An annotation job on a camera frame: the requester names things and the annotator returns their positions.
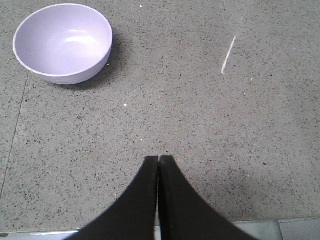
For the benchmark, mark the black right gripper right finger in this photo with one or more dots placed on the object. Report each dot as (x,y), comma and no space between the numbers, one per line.
(184,215)

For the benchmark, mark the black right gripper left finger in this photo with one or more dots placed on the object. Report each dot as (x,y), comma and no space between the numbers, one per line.
(132,215)

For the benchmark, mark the lilac plastic bowl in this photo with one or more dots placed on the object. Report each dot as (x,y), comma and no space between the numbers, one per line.
(64,44)

